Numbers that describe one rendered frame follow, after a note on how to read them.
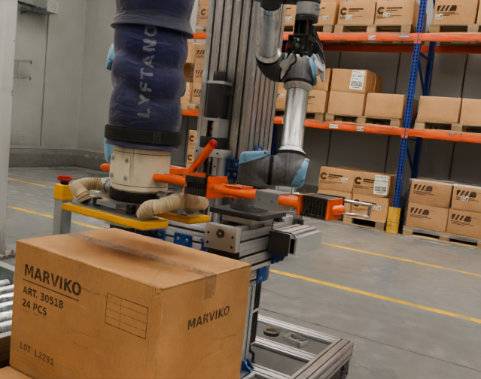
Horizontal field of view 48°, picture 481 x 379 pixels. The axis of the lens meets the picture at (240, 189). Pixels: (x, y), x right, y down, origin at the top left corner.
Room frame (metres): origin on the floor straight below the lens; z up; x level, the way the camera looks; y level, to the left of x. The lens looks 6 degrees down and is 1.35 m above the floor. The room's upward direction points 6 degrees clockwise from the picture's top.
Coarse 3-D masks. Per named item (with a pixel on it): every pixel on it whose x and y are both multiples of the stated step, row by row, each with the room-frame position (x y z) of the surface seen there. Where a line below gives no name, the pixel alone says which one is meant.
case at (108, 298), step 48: (48, 240) 1.66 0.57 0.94; (96, 240) 1.72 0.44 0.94; (144, 240) 1.79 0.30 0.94; (48, 288) 1.53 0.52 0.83; (96, 288) 1.42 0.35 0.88; (144, 288) 1.33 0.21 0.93; (192, 288) 1.39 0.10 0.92; (240, 288) 1.58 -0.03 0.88; (48, 336) 1.52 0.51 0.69; (96, 336) 1.41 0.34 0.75; (144, 336) 1.32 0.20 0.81; (192, 336) 1.40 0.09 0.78; (240, 336) 1.61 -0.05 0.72
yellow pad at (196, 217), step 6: (156, 216) 1.64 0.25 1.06; (162, 216) 1.63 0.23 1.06; (168, 216) 1.61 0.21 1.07; (174, 216) 1.60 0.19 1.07; (180, 216) 1.59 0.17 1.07; (186, 216) 1.59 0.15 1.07; (192, 216) 1.61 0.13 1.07; (198, 216) 1.62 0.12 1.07; (204, 216) 1.63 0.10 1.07; (180, 222) 1.59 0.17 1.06; (186, 222) 1.57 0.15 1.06; (192, 222) 1.58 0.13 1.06; (198, 222) 1.60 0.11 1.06; (204, 222) 1.63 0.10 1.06
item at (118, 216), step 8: (96, 200) 1.57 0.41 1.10; (64, 208) 1.59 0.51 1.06; (72, 208) 1.57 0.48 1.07; (80, 208) 1.55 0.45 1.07; (88, 208) 1.55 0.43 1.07; (96, 208) 1.53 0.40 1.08; (104, 208) 1.55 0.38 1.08; (112, 208) 1.56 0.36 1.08; (120, 208) 1.58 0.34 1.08; (128, 208) 1.49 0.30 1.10; (96, 216) 1.51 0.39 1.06; (104, 216) 1.49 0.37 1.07; (112, 216) 1.48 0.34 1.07; (120, 216) 1.48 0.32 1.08; (128, 216) 1.47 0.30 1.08; (136, 216) 1.48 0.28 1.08; (120, 224) 1.46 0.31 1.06; (128, 224) 1.44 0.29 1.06; (136, 224) 1.42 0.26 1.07; (144, 224) 1.41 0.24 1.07; (152, 224) 1.44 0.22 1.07; (160, 224) 1.46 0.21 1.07
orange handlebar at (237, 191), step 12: (108, 168) 1.66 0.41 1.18; (180, 168) 1.83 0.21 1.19; (156, 180) 1.56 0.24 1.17; (168, 180) 1.52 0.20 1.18; (180, 180) 1.50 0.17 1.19; (216, 192) 1.43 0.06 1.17; (228, 192) 1.40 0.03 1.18; (240, 192) 1.38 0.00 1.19; (252, 192) 1.37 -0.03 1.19; (288, 204) 1.30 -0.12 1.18
